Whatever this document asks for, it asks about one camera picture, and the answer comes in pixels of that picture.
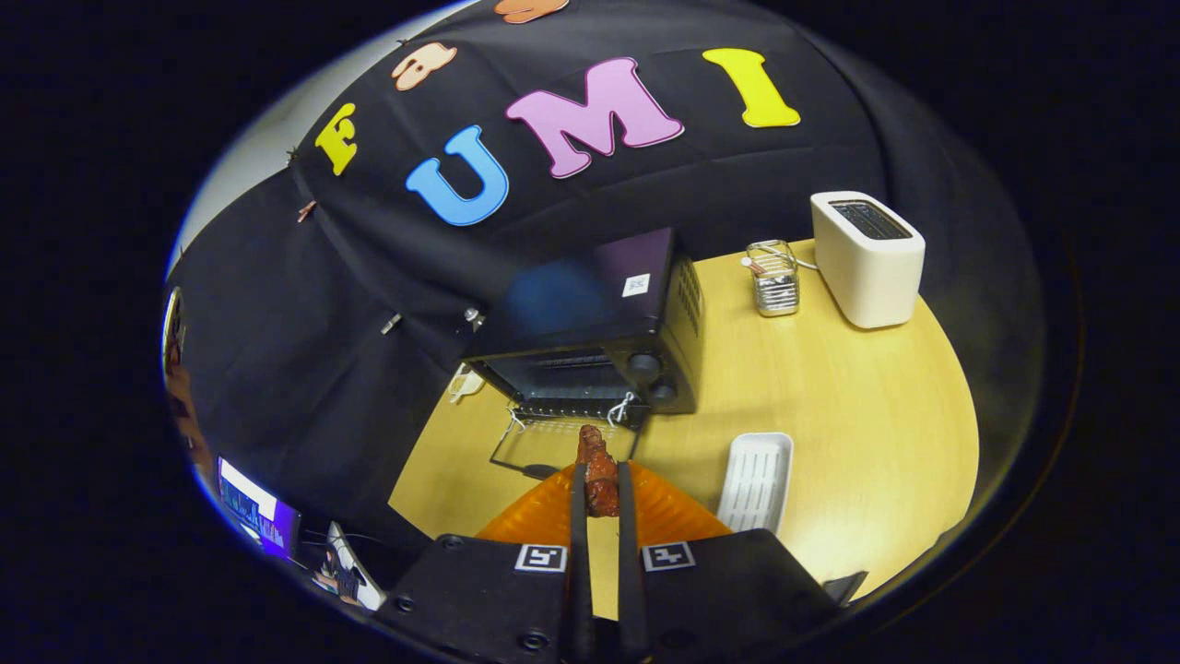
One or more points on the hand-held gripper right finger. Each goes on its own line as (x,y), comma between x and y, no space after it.
(728,590)

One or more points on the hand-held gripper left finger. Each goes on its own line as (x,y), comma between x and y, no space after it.
(479,590)

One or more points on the reddish-brown meat slice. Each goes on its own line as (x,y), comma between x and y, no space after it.
(599,480)

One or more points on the black toaster oven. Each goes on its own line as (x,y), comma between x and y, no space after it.
(678,350)

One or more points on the white toaster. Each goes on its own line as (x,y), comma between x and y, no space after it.
(867,277)

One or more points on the white rectangular dish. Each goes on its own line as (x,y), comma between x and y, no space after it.
(756,480)

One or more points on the white-framed laptop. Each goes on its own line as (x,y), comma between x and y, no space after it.
(346,572)

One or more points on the white divided condiment dish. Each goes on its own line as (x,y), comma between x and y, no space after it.
(463,384)

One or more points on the computer monitor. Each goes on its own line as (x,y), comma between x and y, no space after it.
(253,507)

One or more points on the silver cloth clip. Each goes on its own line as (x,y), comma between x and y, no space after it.
(392,323)

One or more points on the red cloth clip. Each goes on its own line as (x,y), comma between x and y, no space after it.
(306,211)

